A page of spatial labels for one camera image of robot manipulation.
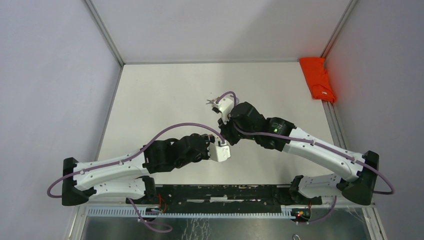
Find silver keys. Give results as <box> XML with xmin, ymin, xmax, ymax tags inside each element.
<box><xmin>206</xmin><ymin>99</ymin><xmax>216</xmax><ymax>105</ymax></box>

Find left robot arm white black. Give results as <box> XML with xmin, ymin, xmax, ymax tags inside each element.
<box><xmin>61</xmin><ymin>133</ymin><xmax>228</xmax><ymax>206</ymax></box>

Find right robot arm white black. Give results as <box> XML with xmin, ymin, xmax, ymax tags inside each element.
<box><xmin>212</xmin><ymin>97</ymin><xmax>380</xmax><ymax>206</ymax></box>

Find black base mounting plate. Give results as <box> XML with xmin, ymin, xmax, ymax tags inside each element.
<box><xmin>134</xmin><ymin>184</ymin><xmax>323</xmax><ymax>214</ymax></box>

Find orange folded cloth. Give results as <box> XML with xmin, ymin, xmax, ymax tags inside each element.
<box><xmin>299</xmin><ymin>57</ymin><xmax>337</xmax><ymax>104</ymax></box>

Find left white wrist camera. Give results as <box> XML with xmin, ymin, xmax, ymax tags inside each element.
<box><xmin>208</xmin><ymin>141</ymin><xmax>231</xmax><ymax>163</ymax></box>

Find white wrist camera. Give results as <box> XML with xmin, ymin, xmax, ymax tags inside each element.
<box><xmin>208</xmin><ymin>141</ymin><xmax>231</xmax><ymax>163</ymax></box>
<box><xmin>211</xmin><ymin>96</ymin><xmax>237</xmax><ymax>125</ymax></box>

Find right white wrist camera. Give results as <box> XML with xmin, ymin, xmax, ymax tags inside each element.
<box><xmin>211</xmin><ymin>96</ymin><xmax>237</xmax><ymax>125</ymax></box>

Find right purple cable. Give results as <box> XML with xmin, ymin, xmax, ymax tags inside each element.
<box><xmin>215</xmin><ymin>91</ymin><xmax>396</xmax><ymax>225</ymax></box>

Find purple cable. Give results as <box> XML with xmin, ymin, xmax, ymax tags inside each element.
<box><xmin>215</xmin><ymin>91</ymin><xmax>396</xmax><ymax>225</ymax></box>
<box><xmin>46</xmin><ymin>122</ymin><xmax>227</xmax><ymax>233</ymax></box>

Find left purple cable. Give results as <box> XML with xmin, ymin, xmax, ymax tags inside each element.
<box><xmin>46</xmin><ymin>122</ymin><xmax>227</xmax><ymax>233</ymax></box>

